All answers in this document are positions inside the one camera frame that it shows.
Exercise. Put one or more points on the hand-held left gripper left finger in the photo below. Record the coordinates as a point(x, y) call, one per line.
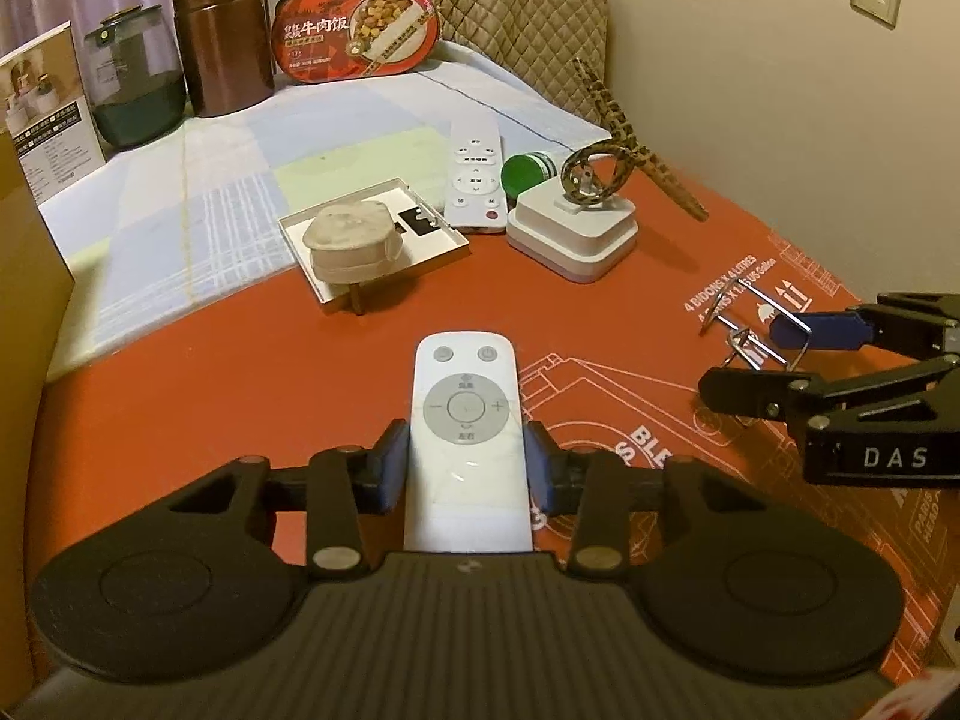
point(334, 510)

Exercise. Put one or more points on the white square container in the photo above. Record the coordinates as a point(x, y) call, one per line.
point(570, 240)

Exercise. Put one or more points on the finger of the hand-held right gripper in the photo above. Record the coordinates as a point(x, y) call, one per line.
point(825, 328)
point(750, 390)

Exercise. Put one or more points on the short white remote control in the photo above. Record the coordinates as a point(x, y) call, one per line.
point(465, 480)

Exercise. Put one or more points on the dark green glass jar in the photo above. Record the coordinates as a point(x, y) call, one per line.
point(139, 90)

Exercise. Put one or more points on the beige oval device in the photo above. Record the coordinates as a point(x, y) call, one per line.
point(352, 240)

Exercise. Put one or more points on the white product box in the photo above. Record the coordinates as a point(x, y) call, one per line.
point(52, 120)

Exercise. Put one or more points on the beige quilted cover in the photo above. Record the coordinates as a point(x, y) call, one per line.
point(517, 15)

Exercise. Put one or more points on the brown metal canister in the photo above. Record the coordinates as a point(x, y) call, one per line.
point(225, 37)

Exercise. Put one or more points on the red instant meal box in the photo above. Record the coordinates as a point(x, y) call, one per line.
point(352, 30)

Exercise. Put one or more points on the green capped bottle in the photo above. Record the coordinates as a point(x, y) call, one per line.
point(525, 171)

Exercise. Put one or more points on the red printed cardboard sheet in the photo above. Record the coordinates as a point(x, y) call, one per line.
point(225, 390)

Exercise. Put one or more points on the long white remote control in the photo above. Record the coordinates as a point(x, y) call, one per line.
point(474, 165)

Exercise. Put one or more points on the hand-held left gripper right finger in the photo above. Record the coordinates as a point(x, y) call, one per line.
point(600, 510)

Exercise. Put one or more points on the brown cardboard box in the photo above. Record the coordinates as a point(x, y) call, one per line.
point(30, 300)

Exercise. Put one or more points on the shallow white box lid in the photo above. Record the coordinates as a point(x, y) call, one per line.
point(442, 240)

